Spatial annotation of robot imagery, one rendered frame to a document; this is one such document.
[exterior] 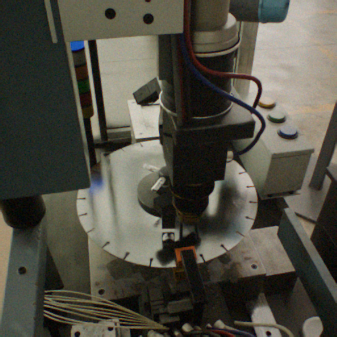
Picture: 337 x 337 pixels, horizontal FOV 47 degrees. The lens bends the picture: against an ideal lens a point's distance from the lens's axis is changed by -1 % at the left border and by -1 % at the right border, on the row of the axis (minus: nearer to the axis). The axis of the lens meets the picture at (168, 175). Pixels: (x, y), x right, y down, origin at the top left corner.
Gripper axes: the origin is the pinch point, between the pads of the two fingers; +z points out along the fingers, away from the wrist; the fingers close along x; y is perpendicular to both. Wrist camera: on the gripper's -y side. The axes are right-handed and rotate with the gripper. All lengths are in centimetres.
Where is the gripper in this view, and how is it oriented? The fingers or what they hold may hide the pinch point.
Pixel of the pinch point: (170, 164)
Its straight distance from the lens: 73.0
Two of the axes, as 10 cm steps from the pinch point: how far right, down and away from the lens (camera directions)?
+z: -0.9, 9.8, 1.7
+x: 5.2, -1.0, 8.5
